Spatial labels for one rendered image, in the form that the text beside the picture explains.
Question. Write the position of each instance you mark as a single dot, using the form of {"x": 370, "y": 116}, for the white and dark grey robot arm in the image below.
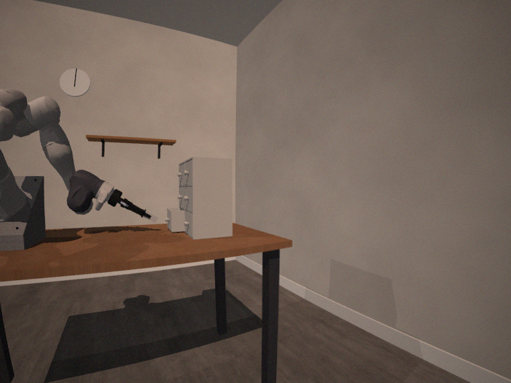
{"x": 42, "y": 114}

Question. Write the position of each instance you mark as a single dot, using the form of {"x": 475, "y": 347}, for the grey drawer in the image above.
{"x": 182, "y": 177}
{"x": 181, "y": 196}
{"x": 188, "y": 198}
{"x": 175, "y": 219}
{"x": 188, "y": 223}
{"x": 188, "y": 172}

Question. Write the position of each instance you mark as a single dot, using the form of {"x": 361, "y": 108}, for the white chest of drawers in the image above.
{"x": 212, "y": 208}

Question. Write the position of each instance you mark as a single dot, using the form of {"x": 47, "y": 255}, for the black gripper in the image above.
{"x": 116, "y": 198}

